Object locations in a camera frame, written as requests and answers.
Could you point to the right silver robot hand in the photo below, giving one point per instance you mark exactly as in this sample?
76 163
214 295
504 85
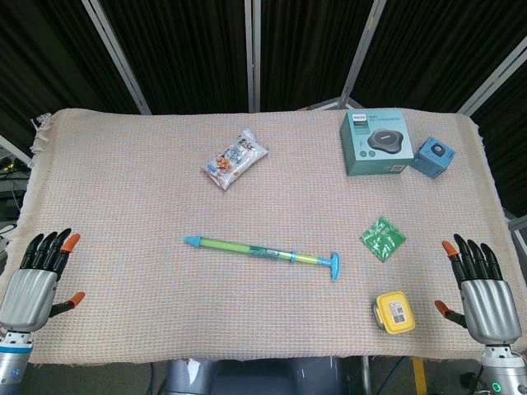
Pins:
490 308

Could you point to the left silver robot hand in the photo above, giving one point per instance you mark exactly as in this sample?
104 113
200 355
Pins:
26 294

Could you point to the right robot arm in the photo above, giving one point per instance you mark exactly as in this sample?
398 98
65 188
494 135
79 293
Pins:
504 370

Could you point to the yellow lid plastic container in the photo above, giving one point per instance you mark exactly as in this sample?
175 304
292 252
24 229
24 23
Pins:
395 312

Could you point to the yellow table leg strip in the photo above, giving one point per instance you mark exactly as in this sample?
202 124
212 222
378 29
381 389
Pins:
420 376

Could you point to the green foil packet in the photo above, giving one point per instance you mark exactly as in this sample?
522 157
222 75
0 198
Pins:
382 239

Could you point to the dark screen panel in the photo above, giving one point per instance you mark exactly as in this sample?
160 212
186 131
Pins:
508 152
436 53
49 61
304 53
181 53

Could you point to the small blue cube box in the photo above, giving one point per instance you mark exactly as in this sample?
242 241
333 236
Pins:
432 158

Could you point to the teal speaker product box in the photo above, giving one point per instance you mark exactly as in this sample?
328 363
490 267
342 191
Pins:
376 142

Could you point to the beige woven tablecloth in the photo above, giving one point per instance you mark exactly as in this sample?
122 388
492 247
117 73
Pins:
255 296

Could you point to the grey robot torso base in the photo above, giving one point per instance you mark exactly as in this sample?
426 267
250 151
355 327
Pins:
255 376

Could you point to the white snack bag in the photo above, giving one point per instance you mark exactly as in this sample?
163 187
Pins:
234 160

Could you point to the white metal rack frame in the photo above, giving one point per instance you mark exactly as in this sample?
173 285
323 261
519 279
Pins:
14 148

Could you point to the white screen frame post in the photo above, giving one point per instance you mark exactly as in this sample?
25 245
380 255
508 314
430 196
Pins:
362 53
117 53
252 53
494 78

